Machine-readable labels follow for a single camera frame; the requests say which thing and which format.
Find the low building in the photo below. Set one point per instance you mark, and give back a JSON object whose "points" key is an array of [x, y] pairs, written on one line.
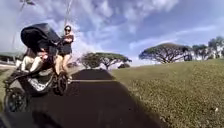
{"points": [[8, 57]]}

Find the black stroller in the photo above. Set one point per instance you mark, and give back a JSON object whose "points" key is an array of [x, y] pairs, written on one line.
{"points": [[36, 36]]}

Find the wide flat-crowned tree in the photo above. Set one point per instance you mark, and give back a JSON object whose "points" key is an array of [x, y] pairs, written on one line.
{"points": [[165, 50], [103, 58]]}

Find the dark asphalt path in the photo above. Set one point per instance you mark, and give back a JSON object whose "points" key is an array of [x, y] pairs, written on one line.
{"points": [[93, 100]]}

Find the dark bush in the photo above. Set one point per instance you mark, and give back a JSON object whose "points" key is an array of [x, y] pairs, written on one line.
{"points": [[123, 65]]}

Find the palm tree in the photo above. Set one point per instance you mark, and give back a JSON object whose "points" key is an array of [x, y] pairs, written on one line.
{"points": [[23, 3]]}

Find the person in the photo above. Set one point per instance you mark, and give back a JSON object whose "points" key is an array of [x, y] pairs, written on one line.
{"points": [[33, 61], [65, 50]]}

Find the group of trees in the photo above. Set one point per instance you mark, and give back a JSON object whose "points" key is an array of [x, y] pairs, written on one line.
{"points": [[210, 46]]}

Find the grass slope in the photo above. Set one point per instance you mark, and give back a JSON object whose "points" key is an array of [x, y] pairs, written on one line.
{"points": [[180, 90]]}

